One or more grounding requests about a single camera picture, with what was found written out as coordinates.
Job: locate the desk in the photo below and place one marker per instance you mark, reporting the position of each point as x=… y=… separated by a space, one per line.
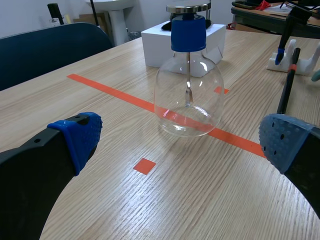
x=265 y=20

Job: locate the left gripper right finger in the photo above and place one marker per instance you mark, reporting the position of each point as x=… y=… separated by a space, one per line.
x=295 y=150

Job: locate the white moulded stand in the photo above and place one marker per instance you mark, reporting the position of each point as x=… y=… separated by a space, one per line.
x=303 y=66

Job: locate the white box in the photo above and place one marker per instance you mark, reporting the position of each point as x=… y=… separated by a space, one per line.
x=156 y=50

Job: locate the white wash basin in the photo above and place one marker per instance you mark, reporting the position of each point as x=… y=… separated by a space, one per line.
x=117 y=15

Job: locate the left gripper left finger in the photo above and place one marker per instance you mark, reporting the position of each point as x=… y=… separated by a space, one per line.
x=30 y=175

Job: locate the long black rod red band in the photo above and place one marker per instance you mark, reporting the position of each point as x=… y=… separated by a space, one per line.
x=287 y=85

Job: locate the clear glass flask blue stopper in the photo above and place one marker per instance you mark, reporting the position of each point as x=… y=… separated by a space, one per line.
x=187 y=32

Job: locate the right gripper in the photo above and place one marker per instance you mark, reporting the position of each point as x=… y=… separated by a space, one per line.
x=300 y=13

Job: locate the dark blue chair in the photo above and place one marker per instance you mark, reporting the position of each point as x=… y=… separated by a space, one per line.
x=50 y=52

